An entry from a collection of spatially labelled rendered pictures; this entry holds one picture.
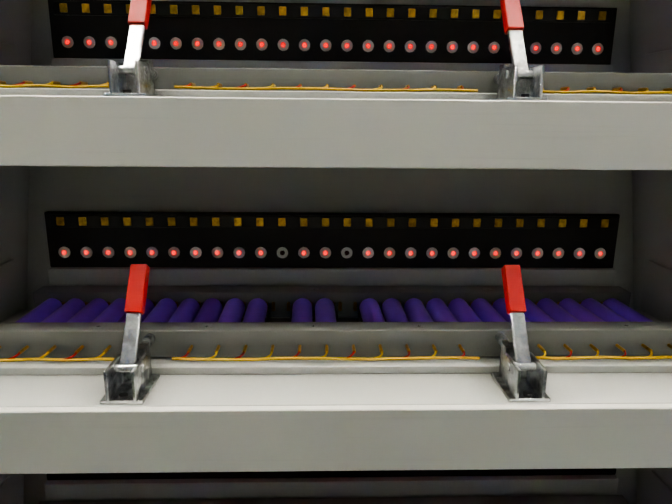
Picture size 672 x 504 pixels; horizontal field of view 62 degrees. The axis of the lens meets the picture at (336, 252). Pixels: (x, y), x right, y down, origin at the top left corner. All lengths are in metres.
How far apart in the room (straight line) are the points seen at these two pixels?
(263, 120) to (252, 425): 0.20
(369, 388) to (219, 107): 0.21
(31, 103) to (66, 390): 0.19
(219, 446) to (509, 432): 0.19
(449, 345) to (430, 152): 0.15
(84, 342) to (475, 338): 0.30
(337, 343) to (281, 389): 0.06
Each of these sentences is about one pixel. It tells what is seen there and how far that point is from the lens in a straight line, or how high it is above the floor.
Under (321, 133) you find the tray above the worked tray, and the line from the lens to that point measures 0.38.
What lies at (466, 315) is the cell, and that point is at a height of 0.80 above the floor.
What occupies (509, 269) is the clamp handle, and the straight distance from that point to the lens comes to 0.42.
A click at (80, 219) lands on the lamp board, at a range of 0.57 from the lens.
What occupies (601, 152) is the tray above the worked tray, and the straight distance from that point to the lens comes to 0.42.
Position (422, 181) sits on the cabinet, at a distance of 0.58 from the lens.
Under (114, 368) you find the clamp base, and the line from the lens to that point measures 0.40.
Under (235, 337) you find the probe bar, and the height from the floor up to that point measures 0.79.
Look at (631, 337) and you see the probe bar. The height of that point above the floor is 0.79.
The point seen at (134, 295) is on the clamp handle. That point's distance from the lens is 0.41.
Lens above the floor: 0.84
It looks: 2 degrees up
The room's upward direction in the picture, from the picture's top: straight up
